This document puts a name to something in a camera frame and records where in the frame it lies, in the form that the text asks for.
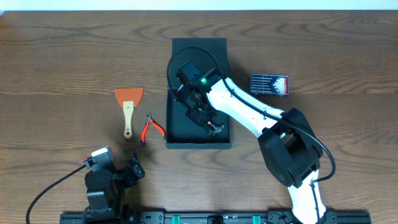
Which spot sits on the red handled pliers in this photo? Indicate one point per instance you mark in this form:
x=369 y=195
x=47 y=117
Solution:
x=151 y=121

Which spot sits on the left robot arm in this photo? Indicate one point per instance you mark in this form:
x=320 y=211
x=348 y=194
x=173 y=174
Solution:
x=105 y=191

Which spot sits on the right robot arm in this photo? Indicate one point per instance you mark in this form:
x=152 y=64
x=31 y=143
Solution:
x=288 y=145

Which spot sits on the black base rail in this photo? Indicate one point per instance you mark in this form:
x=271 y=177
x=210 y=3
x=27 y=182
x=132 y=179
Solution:
x=270 y=217

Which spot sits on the small claw hammer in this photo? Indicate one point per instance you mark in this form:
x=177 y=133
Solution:
x=213 y=129

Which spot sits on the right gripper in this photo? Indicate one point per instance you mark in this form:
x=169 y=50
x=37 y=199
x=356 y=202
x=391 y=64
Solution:
x=200 y=121

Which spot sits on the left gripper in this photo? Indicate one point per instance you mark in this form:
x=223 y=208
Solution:
x=130 y=171

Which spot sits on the blue precision screwdriver set case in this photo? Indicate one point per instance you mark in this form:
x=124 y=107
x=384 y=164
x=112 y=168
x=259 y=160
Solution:
x=266 y=84

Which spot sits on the orange scraper wooden handle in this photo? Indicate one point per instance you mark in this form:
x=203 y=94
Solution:
x=129 y=99

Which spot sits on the black open gift box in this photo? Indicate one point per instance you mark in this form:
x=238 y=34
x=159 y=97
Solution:
x=183 y=133

